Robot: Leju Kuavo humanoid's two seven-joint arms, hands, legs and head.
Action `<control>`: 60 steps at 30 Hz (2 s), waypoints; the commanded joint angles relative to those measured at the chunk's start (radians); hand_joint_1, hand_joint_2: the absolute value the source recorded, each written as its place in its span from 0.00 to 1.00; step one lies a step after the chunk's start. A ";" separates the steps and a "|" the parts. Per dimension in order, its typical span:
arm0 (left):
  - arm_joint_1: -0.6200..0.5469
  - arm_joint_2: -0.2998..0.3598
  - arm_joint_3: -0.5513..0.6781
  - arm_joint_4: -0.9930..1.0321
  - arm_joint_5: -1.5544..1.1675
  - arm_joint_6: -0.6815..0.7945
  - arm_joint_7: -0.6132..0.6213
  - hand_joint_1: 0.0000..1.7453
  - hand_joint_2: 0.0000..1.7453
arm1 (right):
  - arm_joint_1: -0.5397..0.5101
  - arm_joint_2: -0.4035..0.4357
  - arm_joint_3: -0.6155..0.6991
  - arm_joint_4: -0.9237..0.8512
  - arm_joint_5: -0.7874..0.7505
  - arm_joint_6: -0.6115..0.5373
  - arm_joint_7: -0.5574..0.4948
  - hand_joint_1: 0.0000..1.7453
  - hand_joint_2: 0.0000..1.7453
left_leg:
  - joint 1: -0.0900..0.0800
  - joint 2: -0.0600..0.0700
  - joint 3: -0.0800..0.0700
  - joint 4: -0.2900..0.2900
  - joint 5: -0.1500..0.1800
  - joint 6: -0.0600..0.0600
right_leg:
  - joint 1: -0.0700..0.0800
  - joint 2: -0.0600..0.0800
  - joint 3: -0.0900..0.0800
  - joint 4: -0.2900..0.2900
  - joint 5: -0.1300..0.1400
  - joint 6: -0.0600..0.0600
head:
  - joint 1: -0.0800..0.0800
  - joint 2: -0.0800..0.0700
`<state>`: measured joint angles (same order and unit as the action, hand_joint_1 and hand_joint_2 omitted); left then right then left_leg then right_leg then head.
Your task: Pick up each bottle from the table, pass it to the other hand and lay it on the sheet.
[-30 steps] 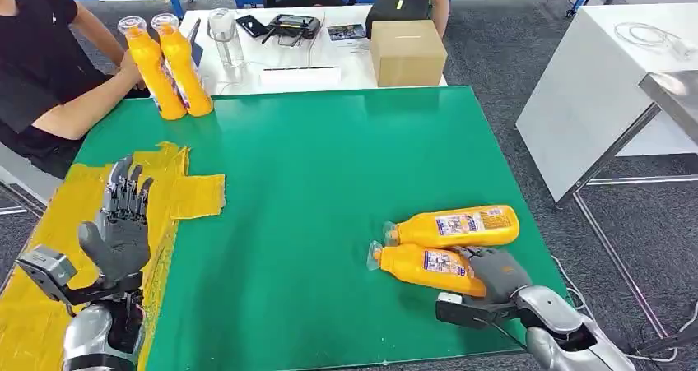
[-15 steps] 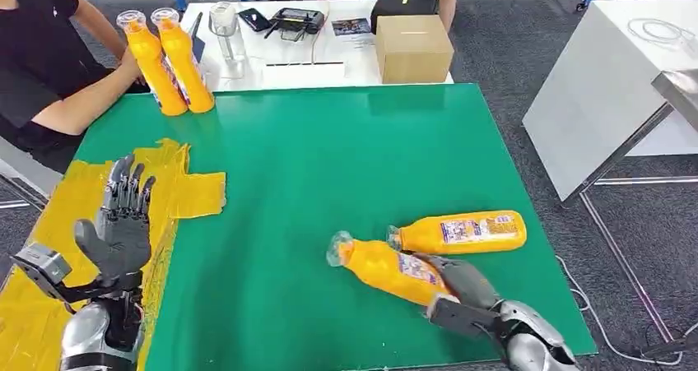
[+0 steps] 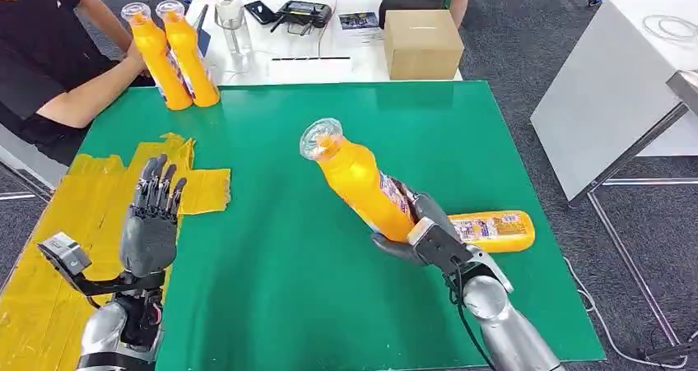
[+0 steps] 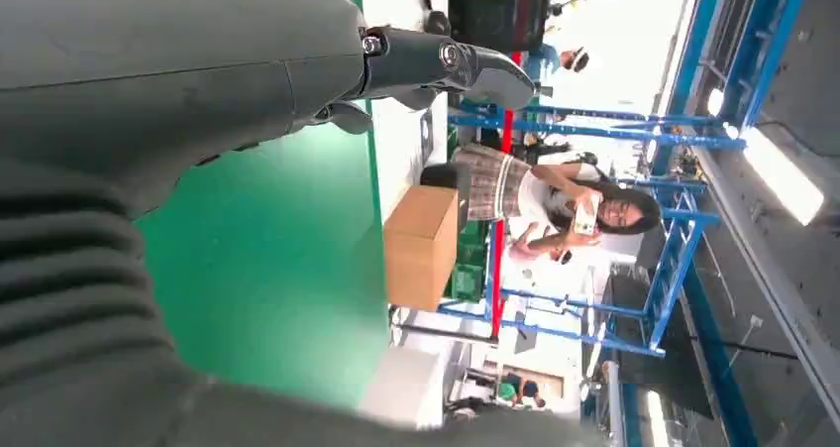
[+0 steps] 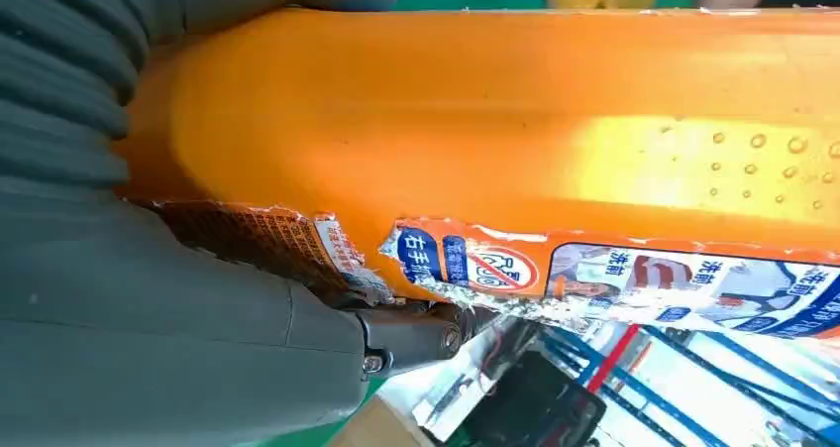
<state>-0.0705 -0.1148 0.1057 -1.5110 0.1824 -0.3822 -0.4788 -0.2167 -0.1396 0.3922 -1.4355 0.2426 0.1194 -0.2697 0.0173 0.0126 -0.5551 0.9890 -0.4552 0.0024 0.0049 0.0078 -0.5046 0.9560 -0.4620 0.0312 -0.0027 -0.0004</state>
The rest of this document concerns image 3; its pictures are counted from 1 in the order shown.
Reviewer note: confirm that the black phone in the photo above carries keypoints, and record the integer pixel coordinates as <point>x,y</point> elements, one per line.
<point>260,11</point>

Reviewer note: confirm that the cardboard box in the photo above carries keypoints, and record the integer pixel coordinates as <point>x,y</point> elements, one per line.
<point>422,44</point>

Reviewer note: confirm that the clear plastic cup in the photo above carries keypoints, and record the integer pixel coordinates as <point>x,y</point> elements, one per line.
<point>232,22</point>

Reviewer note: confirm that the black remote controller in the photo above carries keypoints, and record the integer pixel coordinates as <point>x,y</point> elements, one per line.
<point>304,13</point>

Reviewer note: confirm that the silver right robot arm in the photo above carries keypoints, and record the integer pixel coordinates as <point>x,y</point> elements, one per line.
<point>507,330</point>

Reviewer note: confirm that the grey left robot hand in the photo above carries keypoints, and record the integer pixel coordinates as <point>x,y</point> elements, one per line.
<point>148,237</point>

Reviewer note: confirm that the green table mat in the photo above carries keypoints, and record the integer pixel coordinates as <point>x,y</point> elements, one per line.
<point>283,205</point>

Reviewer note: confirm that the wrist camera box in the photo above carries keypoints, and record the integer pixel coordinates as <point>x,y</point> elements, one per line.
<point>65,254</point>
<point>442,243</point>

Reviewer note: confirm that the seated person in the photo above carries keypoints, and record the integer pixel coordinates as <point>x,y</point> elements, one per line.
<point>38,58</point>

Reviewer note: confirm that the printed booklet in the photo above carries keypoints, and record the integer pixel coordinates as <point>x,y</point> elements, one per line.
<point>358,21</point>

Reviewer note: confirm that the large white side table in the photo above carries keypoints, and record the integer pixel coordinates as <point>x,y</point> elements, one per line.
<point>605,90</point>

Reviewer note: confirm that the dark blue tablet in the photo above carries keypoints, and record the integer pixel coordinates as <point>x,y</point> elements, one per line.
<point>203,33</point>

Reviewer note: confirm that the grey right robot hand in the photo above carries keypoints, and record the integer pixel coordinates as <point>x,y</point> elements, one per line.
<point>433,210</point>

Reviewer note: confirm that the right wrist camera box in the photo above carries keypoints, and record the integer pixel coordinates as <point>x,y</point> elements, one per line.
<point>442,243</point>

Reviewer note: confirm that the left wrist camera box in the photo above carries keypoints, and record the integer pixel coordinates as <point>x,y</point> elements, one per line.
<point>65,254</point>

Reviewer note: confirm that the orange drink bottle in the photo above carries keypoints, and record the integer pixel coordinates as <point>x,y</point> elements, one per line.
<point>188,58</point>
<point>354,178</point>
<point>155,58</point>
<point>496,231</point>

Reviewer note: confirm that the metal table leg frame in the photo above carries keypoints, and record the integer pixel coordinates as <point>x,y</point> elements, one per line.
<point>632,265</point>

